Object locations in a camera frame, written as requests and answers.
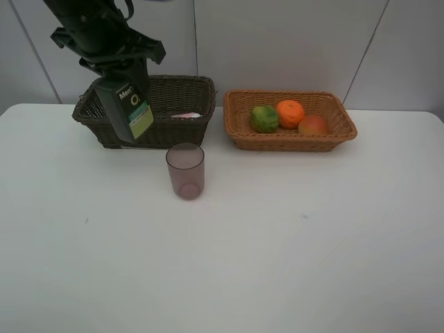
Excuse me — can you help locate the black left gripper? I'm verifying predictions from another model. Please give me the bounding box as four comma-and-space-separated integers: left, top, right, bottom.
50, 6, 166, 104

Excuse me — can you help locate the black soap pump bottle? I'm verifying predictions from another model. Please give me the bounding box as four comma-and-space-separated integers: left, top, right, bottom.
93, 78, 154, 144

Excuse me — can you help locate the pink lotion bottle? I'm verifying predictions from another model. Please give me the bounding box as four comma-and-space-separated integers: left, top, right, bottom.
171, 112, 202, 119

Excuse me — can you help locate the translucent purple plastic cup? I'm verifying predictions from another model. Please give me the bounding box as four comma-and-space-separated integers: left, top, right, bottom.
166, 143, 205, 200

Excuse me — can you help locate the green mango fruit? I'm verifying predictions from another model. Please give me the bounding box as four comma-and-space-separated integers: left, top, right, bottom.
250, 105, 279, 134

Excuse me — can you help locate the orange mandarin fruit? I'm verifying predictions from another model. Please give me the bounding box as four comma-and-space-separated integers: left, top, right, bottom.
275, 100, 305, 129

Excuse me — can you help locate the red yellow peach fruit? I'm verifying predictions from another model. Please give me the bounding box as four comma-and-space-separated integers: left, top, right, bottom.
298, 115, 328, 135

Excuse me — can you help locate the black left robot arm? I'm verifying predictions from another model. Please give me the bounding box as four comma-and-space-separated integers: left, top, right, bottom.
44, 0, 166, 98

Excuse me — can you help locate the dark brown wicker basket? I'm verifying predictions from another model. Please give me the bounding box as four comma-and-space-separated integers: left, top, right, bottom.
72, 75, 216, 149

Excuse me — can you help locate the light orange wicker basket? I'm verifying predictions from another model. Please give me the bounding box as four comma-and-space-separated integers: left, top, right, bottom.
223, 89, 357, 153

